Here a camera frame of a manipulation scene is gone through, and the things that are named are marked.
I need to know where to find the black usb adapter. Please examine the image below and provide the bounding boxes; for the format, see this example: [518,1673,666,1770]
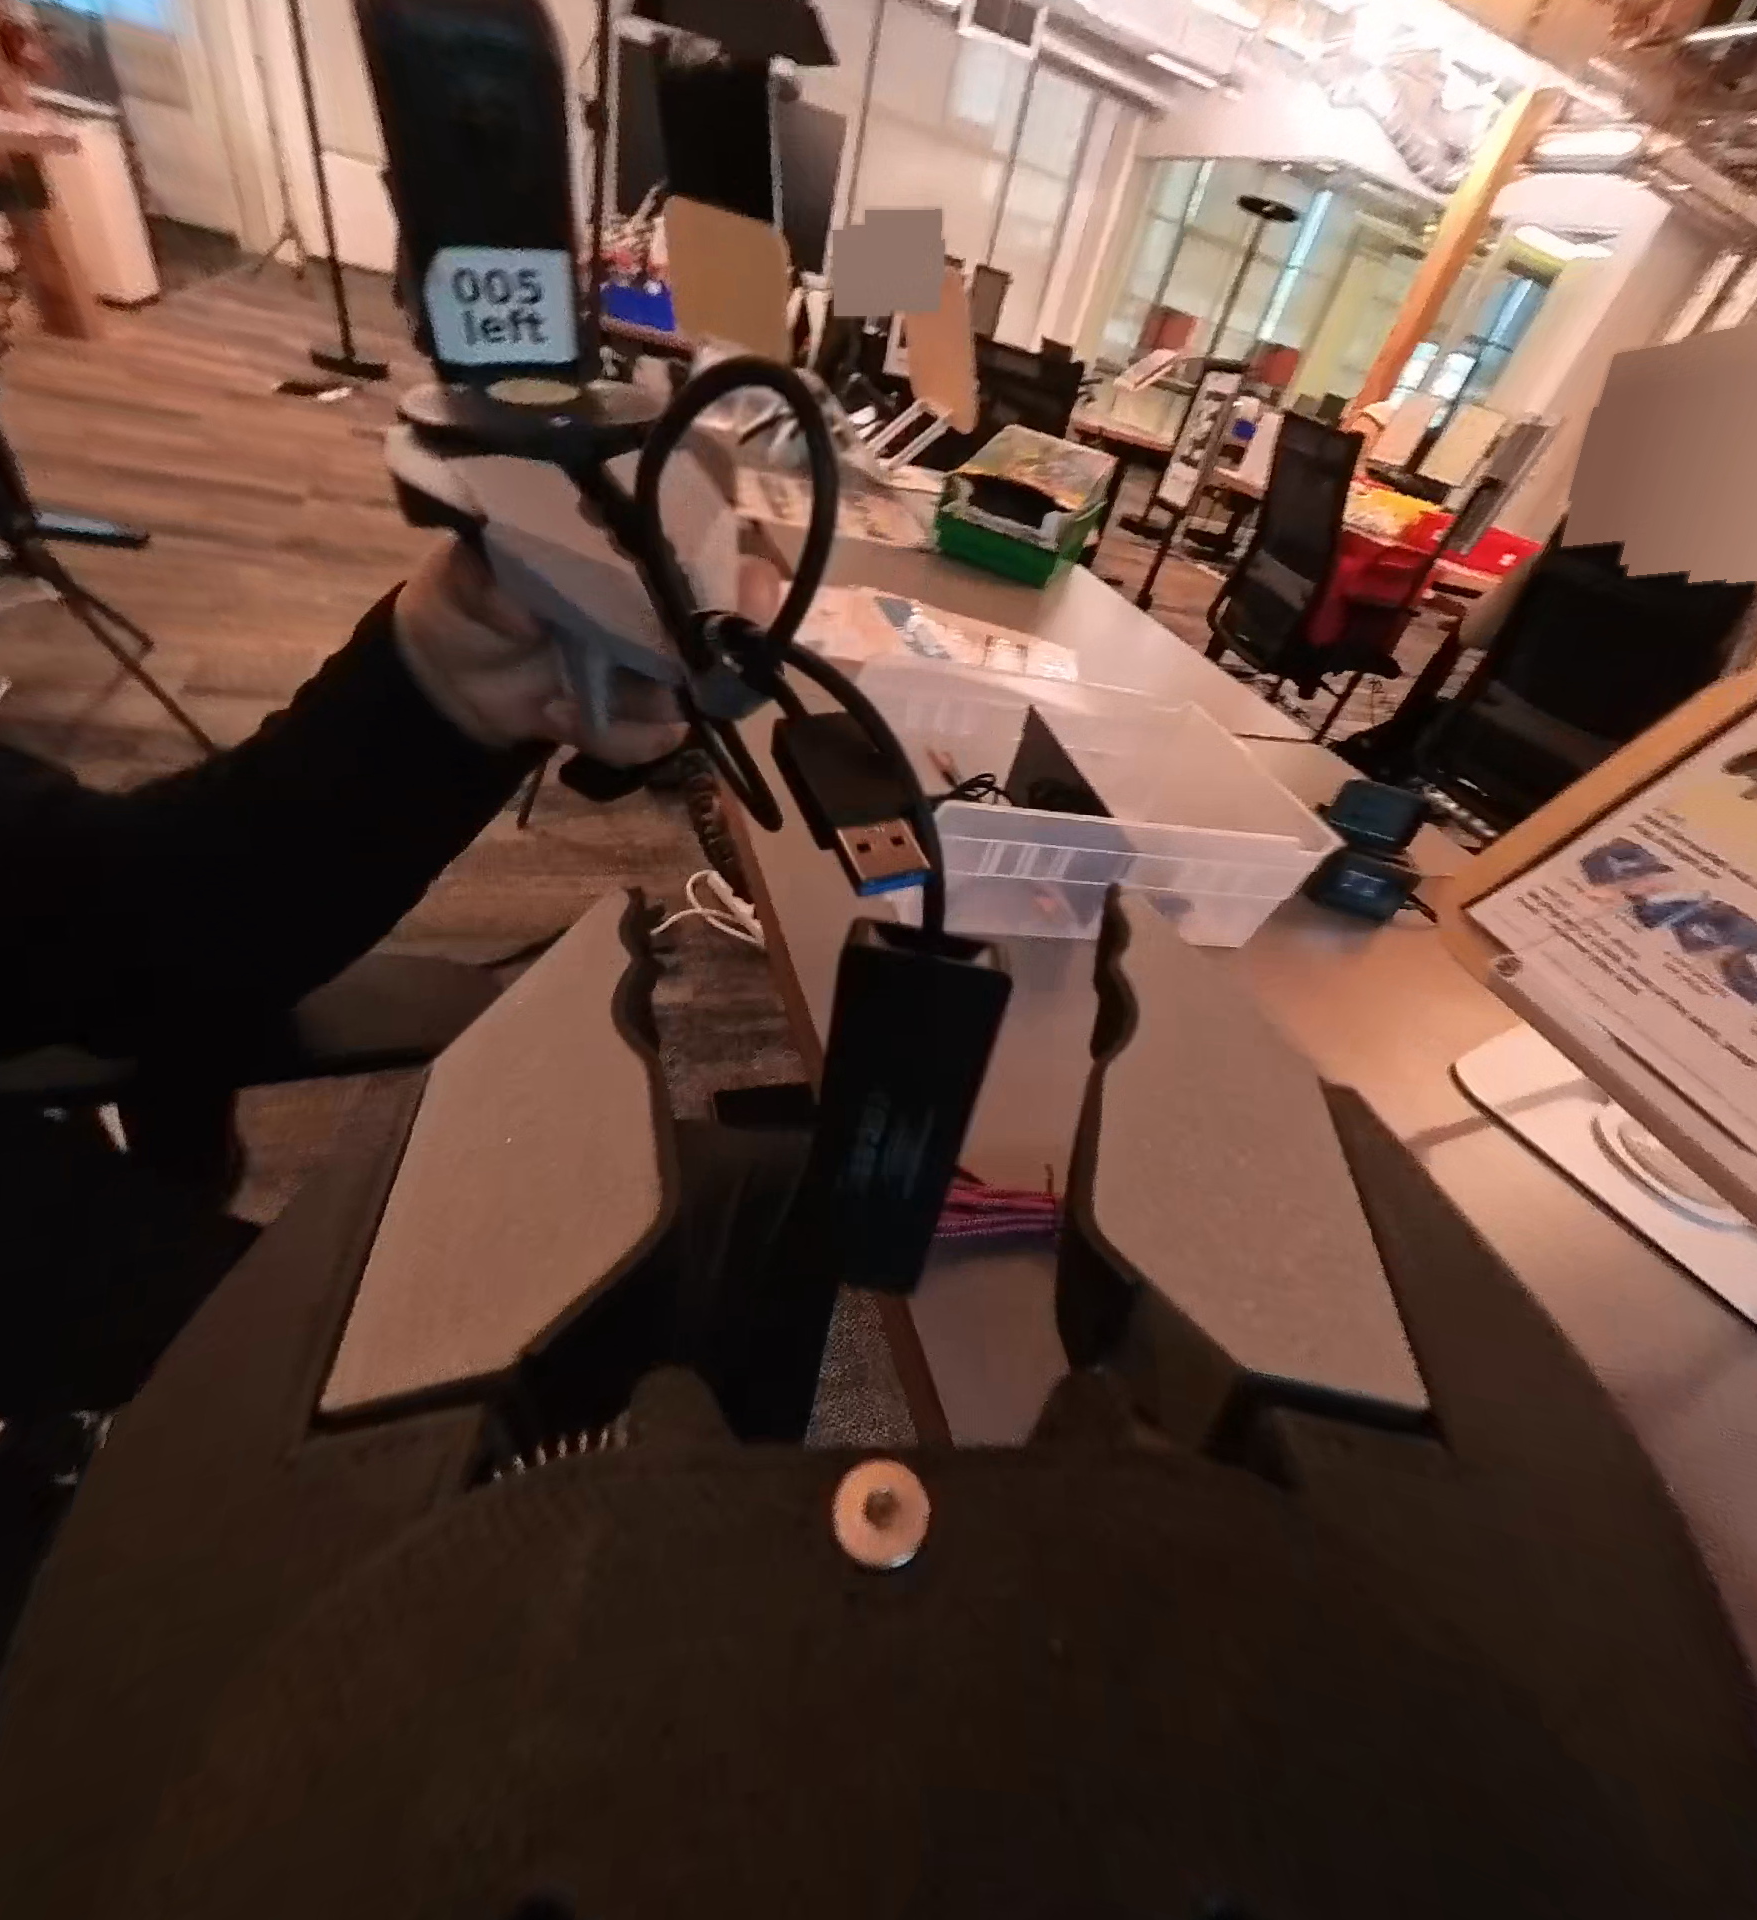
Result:
[631,353,1018,1295]

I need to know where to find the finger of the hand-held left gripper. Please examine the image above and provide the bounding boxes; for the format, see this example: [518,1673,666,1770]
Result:
[388,446,716,688]
[649,446,751,620]

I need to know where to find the person's left forearm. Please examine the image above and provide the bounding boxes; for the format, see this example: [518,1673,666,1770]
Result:
[0,589,548,1059]

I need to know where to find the person's left hand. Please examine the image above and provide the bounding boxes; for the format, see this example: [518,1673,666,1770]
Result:
[391,537,694,769]

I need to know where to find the black office chair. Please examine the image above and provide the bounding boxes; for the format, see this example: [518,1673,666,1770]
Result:
[1205,408,1424,710]
[1335,532,1757,844]

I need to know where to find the white floor cable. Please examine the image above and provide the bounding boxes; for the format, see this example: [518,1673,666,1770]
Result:
[649,867,770,951]

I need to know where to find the blue banner leaflet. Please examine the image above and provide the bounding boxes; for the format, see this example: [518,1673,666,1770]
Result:
[802,583,1083,688]

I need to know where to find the white cabinet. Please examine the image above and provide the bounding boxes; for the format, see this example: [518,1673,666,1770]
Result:
[50,118,164,312]

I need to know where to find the black computer monitor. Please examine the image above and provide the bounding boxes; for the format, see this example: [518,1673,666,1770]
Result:
[610,30,848,275]

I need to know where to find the marker sign on stand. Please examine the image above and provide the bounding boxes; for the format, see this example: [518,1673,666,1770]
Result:
[1118,365,1250,606]

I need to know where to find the wooden side table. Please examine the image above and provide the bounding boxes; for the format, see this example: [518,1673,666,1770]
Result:
[0,118,103,343]

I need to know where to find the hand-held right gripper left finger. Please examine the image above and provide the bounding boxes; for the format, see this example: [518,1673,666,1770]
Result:
[315,888,685,1423]

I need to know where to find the black floor lamp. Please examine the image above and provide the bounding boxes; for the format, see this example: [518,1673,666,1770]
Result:
[1196,193,1311,369]

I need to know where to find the green storage bin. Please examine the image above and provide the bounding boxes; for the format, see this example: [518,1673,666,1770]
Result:
[930,423,1124,591]

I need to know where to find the printed instruction sheet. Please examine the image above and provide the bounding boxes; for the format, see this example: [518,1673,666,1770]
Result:
[1467,652,1757,1253]

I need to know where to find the tan display board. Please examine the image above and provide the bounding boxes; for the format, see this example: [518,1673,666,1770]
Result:
[661,193,796,367]
[1429,638,1757,1307]
[896,303,985,435]

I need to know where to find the black charging case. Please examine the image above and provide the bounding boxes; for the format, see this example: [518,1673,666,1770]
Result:
[1298,778,1438,919]

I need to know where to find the red braided cable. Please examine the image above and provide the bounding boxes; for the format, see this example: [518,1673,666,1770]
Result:
[935,1173,1072,1243]

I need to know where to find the translucent plastic storage bin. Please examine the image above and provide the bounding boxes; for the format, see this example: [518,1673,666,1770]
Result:
[850,655,1343,951]

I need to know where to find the white stand base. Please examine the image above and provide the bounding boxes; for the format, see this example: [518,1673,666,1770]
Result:
[1448,1020,1757,1380]

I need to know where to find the black tripod stand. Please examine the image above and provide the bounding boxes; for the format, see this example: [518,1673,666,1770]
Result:
[0,225,220,756]

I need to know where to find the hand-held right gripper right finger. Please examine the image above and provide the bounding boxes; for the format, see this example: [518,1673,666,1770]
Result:
[1052,888,1431,1444]

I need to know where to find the wooden pillar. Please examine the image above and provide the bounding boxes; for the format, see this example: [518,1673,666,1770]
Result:
[1346,81,1572,426]

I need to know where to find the thin black cable orange plugs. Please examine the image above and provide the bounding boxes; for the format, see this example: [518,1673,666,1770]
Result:
[923,741,1018,816]

